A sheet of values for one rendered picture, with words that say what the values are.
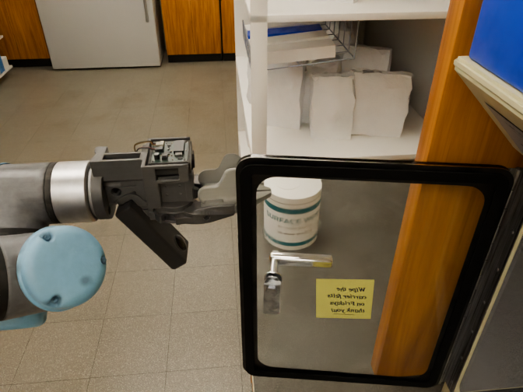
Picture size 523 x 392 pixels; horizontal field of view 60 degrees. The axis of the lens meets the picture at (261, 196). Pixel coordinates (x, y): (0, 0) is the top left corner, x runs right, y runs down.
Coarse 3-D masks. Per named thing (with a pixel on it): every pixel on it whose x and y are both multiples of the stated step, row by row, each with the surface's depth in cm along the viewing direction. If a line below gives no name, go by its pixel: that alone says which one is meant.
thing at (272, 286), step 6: (270, 282) 59; (276, 282) 59; (264, 288) 59; (270, 288) 59; (276, 288) 59; (264, 294) 60; (270, 294) 59; (276, 294) 59; (264, 300) 60; (270, 300) 60; (276, 300) 60; (264, 306) 61; (270, 306) 61; (276, 306) 61; (264, 312) 62; (270, 312) 62; (276, 312) 62
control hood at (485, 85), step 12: (456, 60) 41; (468, 60) 40; (468, 72) 39; (480, 72) 38; (468, 84) 42; (480, 84) 38; (492, 84) 36; (504, 84) 35; (480, 96) 41; (492, 96) 36; (504, 96) 34; (516, 96) 33; (504, 108) 35; (516, 108) 33; (516, 120) 35; (504, 132) 45
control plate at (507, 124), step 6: (492, 108) 40; (498, 114) 39; (498, 120) 41; (504, 120) 38; (504, 126) 41; (510, 126) 39; (516, 126) 36; (510, 132) 41; (516, 132) 38; (522, 132) 36; (516, 138) 41; (522, 138) 38; (516, 144) 43; (522, 144) 40; (522, 150) 43
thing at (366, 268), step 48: (288, 192) 52; (336, 192) 52; (384, 192) 51; (432, 192) 50; (480, 192) 50; (288, 240) 56; (336, 240) 56; (384, 240) 55; (432, 240) 54; (288, 288) 61; (336, 288) 60; (384, 288) 59; (432, 288) 59; (288, 336) 67; (336, 336) 66; (384, 336) 65; (432, 336) 64
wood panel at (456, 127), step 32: (480, 0) 44; (448, 32) 47; (448, 64) 47; (448, 96) 49; (448, 128) 51; (480, 128) 52; (416, 160) 56; (448, 160) 54; (480, 160) 54; (512, 160) 55
